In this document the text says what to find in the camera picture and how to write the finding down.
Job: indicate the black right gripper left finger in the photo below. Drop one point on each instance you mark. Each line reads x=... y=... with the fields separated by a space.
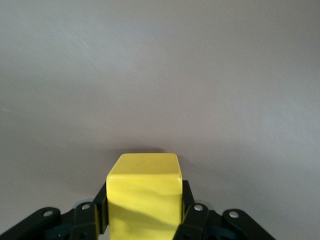
x=82 y=222

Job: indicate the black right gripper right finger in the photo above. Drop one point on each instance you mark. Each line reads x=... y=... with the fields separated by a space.
x=202 y=225

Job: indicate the brown paper table cover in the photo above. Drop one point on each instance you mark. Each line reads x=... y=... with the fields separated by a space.
x=150 y=75

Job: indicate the yellow wooden block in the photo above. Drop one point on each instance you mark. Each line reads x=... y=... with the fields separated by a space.
x=143 y=195

